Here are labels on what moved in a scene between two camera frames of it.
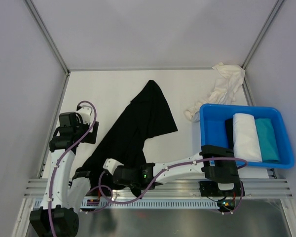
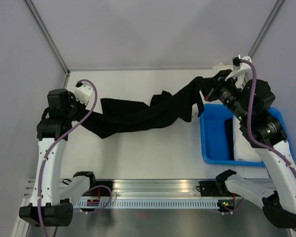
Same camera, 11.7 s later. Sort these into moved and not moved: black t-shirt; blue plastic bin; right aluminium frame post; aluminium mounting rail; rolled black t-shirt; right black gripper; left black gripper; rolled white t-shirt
Moved: left black gripper; right black gripper; black t-shirt
Not moved: aluminium mounting rail; right aluminium frame post; rolled white t-shirt; rolled black t-shirt; blue plastic bin
